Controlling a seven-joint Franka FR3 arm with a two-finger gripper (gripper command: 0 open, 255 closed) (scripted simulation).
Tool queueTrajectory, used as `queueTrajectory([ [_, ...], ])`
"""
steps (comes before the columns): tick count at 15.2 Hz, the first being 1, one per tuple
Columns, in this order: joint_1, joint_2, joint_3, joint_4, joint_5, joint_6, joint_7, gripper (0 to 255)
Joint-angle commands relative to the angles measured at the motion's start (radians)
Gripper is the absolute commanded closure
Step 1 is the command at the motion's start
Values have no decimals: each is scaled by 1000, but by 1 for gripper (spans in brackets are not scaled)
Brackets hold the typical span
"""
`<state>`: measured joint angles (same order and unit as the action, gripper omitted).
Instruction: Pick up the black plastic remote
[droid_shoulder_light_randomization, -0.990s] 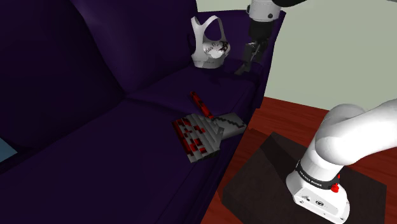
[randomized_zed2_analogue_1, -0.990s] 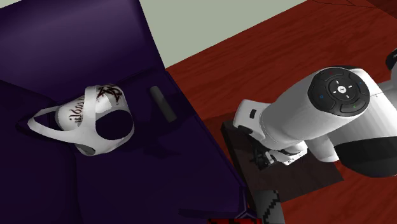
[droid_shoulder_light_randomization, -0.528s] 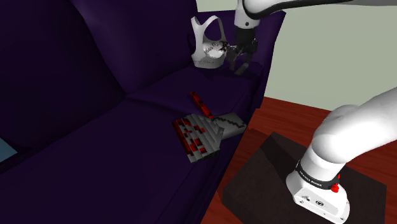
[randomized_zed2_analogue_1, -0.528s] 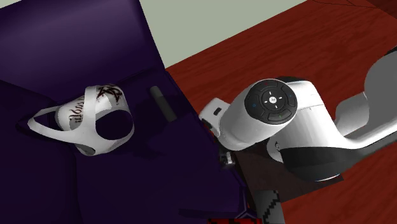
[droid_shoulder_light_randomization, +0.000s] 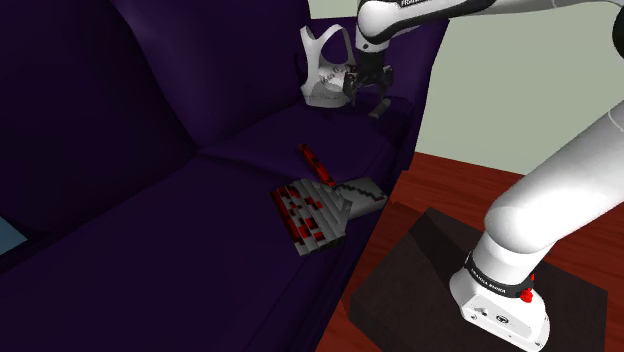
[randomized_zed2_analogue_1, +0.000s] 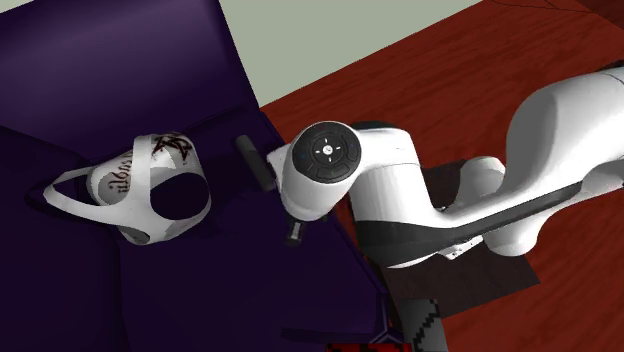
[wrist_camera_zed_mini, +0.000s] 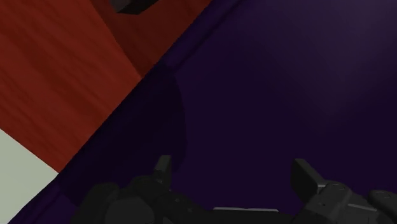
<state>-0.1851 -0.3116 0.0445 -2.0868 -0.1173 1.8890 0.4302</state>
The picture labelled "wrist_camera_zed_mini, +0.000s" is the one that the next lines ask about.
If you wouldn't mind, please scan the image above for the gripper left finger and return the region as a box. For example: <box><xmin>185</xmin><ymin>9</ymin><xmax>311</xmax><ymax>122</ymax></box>
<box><xmin>71</xmin><ymin>155</ymin><xmax>216</xmax><ymax>224</ymax></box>

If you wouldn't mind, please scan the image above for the red robot stand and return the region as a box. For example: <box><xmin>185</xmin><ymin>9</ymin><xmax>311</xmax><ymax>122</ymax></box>
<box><xmin>0</xmin><ymin>0</ymin><xmax>215</xmax><ymax>173</ymax></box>

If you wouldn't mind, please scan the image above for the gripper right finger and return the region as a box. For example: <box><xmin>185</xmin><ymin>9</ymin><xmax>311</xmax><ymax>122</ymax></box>
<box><xmin>291</xmin><ymin>158</ymin><xmax>397</xmax><ymax>224</ymax></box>

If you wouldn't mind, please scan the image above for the dark purple furniture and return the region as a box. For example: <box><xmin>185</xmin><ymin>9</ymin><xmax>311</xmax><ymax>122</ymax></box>
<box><xmin>6</xmin><ymin>0</ymin><xmax>397</xmax><ymax>224</ymax></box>

